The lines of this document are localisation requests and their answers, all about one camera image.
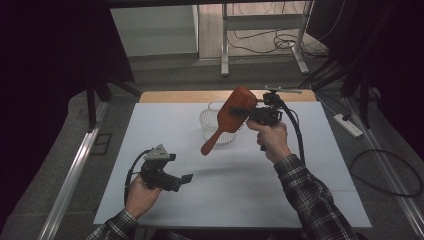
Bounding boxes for person's left hand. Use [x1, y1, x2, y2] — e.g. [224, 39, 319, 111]
[124, 173, 164, 220]

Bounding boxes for hand-held gripper cable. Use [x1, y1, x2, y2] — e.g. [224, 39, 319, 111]
[123, 148, 153, 206]
[278, 98, 306, 166]

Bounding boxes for white power strip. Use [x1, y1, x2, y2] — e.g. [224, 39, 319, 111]
[333, 113, 364, 139]

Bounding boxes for tangle of floor cables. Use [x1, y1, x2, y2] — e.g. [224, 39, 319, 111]
[233, 29, 329, 56]

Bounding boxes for white cabinet panel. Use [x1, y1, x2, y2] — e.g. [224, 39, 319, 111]
[109, 4, 200, 58]

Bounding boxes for aluminium floor rail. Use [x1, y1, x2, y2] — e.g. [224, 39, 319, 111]
[343, 96, 424, 238]
[38, 101, 109, 240]

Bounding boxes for right hand-held gripper cable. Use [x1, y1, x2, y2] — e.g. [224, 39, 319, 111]
[278, 98, 306, 166]

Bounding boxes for person's right hand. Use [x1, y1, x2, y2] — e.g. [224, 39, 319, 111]
[245, 119, 294, 165]

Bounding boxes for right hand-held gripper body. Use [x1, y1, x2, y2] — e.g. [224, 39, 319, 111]
[248, 86, 303, 127]

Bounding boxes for black stand legs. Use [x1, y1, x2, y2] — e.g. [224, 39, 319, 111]
[84, 78, 142, 132]

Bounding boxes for dark curtain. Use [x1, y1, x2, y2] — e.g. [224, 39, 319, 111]
[306, 0, 424, 151]
[0, 0, 136, 174]

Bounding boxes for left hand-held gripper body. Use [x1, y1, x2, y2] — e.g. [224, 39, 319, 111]
[139, 143, 184, 193]

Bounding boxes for left hand-held gripper cable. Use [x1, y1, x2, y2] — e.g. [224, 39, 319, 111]
[123, 148, 153, 206]

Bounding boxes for white mesh basket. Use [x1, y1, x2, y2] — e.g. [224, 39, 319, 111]
[199, 100, 238, 145]

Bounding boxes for metal desk frame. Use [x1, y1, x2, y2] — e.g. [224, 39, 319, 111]
[220, 0, 314, 77]

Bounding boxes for wooden hairbrush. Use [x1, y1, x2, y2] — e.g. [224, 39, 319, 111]
[200, 85, 259, 157]

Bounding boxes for black looped floor cable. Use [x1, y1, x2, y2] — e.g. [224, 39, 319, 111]
[348, 148, 424, 198]

